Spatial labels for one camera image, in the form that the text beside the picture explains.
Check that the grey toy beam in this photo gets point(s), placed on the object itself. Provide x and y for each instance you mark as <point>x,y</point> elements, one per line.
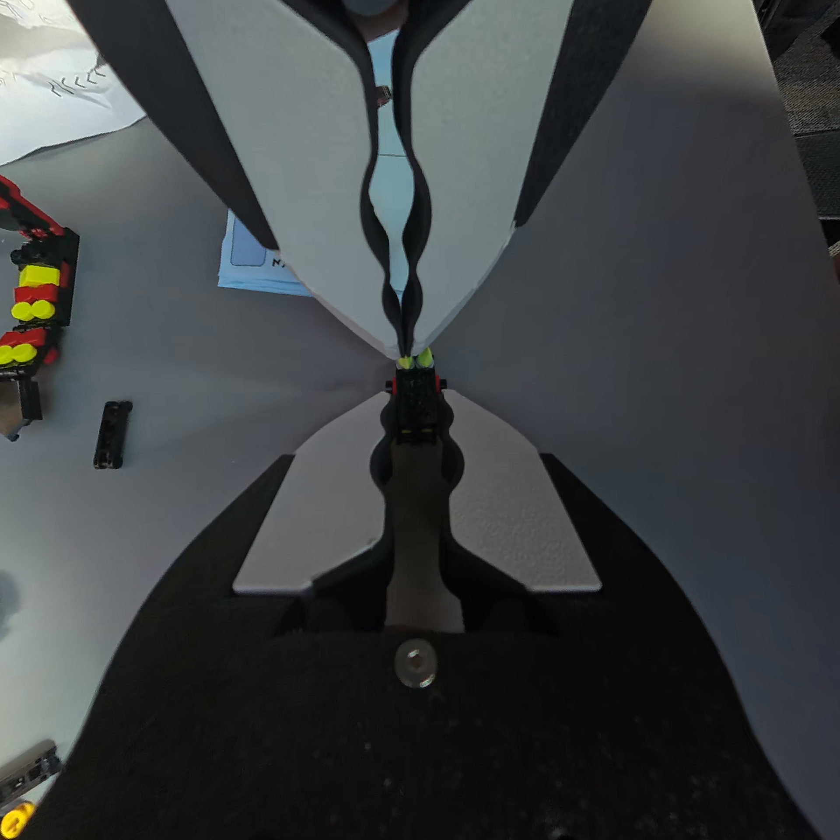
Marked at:
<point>29,771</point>

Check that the torn white paper bag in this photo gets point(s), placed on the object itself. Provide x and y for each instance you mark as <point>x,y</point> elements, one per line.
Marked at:
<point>52,98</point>

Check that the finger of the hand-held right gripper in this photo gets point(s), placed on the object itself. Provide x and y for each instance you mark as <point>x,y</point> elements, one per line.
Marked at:
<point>485,131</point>
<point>282,131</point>

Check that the black red toy snake head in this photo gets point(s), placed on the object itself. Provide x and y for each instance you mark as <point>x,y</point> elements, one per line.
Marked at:
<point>415,400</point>

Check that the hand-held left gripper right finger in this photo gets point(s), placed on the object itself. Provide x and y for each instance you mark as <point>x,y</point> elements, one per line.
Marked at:
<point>518,518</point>

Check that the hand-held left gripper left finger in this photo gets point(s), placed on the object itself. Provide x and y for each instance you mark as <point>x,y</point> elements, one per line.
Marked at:
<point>308,512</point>

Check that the yellow toy piece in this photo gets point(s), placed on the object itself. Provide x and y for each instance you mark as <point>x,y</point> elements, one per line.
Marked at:
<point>14,820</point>

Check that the red yellow toy snake body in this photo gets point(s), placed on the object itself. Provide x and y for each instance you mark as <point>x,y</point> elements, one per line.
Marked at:
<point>39,275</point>

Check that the blue instruction booklet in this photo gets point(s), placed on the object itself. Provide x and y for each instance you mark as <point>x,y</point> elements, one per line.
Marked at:
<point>253,275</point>

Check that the black toy beam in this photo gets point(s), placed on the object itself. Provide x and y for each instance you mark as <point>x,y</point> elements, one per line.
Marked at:
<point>113,433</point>

